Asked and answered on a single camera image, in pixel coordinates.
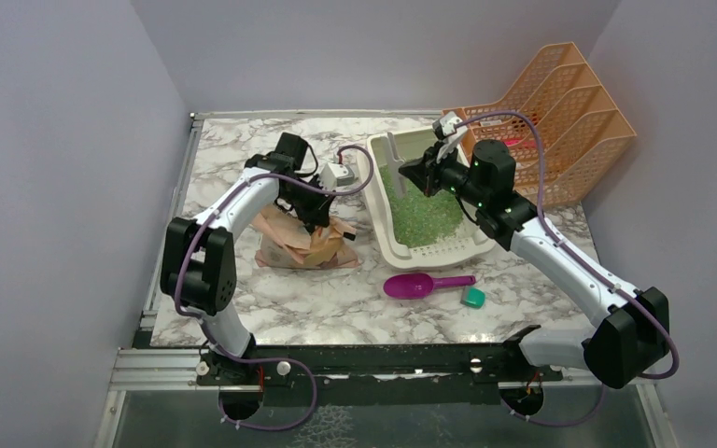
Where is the green cat litter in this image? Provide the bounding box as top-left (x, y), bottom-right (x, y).
top-left (379, 166), bottom-right (464, 247)

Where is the pink marker pen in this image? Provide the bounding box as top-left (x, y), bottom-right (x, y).
top-left (504, 139), bottom-right (537, 149)

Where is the white plastic litter box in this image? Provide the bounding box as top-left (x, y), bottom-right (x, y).
top-left (357, 133), bottom-right (496, 271)

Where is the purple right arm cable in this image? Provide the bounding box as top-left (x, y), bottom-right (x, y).
top-left (444, 110), bottom-right (682, 427)

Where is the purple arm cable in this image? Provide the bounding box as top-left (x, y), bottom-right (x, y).
top-left (444, 110), bottom-right (682, 427)
top-left (173, 144), bottom-right (377, 433)

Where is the orange cat litter bag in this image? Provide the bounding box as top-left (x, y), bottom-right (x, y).
top-left (251, 205), bottom-right (360, 270)

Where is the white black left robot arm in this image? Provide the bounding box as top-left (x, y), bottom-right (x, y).
top-left (160, 133), bottom-right (333, 384)

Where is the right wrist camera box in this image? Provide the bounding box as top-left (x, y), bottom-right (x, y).
top-left (433, 111), bottom-right (468, 163)

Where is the black metal base rail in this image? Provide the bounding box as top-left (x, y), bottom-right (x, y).
top-left (195, 343), bottom-right (563, 406)

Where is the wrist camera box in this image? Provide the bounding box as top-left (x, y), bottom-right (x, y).
top-left (433, 111), bottom-right (468, 163)
top-left (319, 162), bottom-right (356, 190)

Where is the orange mesh file organizer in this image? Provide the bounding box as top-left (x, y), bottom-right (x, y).
top-left (453, 42), bottom-right (637, 207)

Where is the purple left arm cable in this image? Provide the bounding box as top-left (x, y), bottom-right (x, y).
top-left (173, 144), bottom-right (377, 433)

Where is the magenta plastic litter scoop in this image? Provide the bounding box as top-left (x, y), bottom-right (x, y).
top-left (383, 273), bottom-right (476, 300)

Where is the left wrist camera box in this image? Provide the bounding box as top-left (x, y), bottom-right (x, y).
top-left (319, 162), bottom-right (356, 190)

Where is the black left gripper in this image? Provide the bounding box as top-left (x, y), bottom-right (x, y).
top-left (280, 173), bottom-right (337, 227)

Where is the small green box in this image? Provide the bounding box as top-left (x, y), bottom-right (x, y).
top-left (460, 286), bottom-right (485, 309)

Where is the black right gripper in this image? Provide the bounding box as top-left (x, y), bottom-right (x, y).
top-left (401, 140), bottom-right (488, 209)

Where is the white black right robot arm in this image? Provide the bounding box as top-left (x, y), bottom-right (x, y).
top-left (398, 140), bottom-right (675, 389)

